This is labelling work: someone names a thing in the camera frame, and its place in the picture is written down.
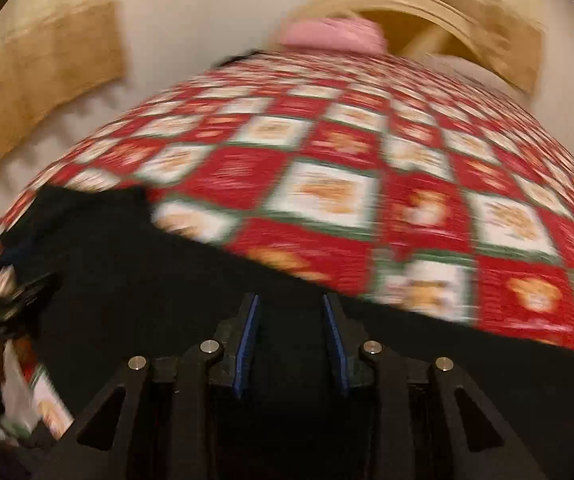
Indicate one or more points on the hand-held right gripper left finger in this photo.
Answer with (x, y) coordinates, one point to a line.
(246, 345)

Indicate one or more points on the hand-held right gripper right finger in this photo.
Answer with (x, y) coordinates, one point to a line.
(336, 345)

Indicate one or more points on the cream wooden headboard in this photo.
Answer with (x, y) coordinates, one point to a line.
(432, 10)

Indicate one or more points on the pink pillow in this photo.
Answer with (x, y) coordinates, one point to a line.
(334, 34)

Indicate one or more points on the red checked printed blanket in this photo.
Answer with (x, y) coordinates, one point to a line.
(347, 160)

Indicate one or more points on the black pants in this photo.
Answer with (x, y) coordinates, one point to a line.
(167, 270)

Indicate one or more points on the beige floral curtain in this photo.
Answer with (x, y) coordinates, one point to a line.
(42, 75)
(492, 25)

